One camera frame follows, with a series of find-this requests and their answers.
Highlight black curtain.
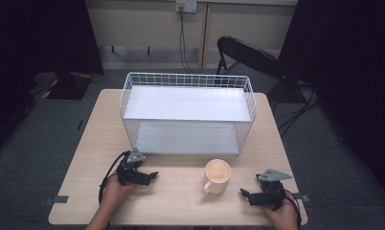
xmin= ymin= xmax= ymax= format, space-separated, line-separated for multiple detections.
xmin=277 ymin=0 xmax=385 ymax=207

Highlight person's left hand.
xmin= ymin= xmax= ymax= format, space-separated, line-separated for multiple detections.
xmin=102 ymin=173 xmax=138 ymax=209

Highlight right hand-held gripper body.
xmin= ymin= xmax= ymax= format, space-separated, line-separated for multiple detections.
xmin=256 ymin=168 xmax=294 ymax=212

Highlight black folding chair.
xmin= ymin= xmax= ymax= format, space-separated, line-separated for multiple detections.
xmin=215 ymin=35 xmax=299 ymax=108

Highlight grey table bracket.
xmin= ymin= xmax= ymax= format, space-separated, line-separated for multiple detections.
xmin=42 ymin=195 xmax=70 ymax=206
xmin=292 ymin=192 xmax=311 ymax=203

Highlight black stand base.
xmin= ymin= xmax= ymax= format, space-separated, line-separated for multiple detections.
xmin=44 ymin=71 xmax=93 ymax=101

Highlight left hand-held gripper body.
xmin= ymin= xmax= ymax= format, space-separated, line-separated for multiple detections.
xmin=116 ymin=148 xmax=147 ymax=186

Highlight white wire shelf rack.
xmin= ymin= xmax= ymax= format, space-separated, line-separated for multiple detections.
xmin=119 ymin=72 xmax=258 ymax=157

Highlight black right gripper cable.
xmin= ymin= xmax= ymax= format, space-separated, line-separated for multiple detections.
xmin=284 ymin=189 xmax=303 ymax=230

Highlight black wall power cable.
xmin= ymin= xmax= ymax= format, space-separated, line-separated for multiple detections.
xmin=179 ymin=9 xmax=199 ymax=75

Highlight person's right hand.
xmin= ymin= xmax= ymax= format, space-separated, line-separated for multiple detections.
xmin=263 ymin=191 xmax=300 ymax=228

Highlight white cup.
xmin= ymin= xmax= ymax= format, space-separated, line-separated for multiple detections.
xmin=202 ymin=158 xmax=233 ymax=196

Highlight white wall socket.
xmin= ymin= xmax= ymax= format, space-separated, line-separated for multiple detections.
xmin=175 ymin=0 xmax=198 ymax=14

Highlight black floor cables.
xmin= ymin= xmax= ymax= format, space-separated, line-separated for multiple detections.
xmin=275 ymin=83 xmax=321 ymax=139

